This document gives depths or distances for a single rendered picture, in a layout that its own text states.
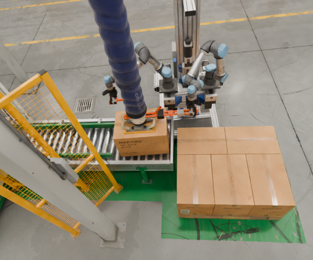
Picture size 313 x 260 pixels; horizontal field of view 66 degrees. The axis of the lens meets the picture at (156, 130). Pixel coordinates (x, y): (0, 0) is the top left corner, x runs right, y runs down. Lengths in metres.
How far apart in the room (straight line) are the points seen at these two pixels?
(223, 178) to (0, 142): 2.18
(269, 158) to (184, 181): 1.02
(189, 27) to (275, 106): 2.20
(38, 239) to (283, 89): 4.27
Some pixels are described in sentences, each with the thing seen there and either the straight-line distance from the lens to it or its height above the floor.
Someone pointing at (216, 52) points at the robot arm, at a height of 1.62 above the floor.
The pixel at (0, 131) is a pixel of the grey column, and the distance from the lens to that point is 1.34.
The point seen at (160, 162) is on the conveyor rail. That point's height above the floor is 0.59.
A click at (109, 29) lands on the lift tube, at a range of 1.84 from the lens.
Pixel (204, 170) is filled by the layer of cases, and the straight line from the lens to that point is 2.82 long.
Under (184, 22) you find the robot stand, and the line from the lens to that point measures 2.62.
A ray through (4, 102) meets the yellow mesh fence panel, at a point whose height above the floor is 2.08.
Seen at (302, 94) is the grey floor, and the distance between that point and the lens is 4.58.
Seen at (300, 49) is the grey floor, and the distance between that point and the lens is 5.47.
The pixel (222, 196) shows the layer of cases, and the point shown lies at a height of 0.54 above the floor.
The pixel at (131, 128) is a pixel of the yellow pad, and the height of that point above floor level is 1.00.
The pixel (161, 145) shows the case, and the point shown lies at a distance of 2.76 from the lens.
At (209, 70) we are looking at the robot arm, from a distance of 2.79.
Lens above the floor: 3.09
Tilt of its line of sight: 54 degrees down
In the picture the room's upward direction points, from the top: 11 degrees counter-clockwise
